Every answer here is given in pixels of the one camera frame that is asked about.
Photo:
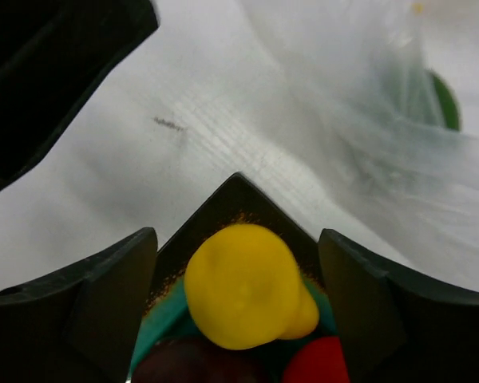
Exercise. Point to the dark purple fake fruit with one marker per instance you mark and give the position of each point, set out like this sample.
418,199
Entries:
196,359

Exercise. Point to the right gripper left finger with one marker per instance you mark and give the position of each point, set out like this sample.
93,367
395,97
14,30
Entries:
78,323

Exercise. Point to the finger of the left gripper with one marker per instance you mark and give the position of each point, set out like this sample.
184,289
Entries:
53,57

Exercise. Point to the green fake fruit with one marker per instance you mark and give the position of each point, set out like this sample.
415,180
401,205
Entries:
443,99

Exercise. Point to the red fake apple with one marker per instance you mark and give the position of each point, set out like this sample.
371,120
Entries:
320,361

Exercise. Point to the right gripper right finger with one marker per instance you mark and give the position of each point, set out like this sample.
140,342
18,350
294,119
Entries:
396,324

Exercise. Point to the teal square ceramic plate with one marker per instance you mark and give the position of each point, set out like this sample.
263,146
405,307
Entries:
236,200

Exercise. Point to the yellow fake lemon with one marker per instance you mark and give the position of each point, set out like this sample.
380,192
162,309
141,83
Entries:
244,289

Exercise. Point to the translucent plastic bag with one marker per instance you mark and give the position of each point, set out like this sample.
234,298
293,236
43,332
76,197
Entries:
384,149

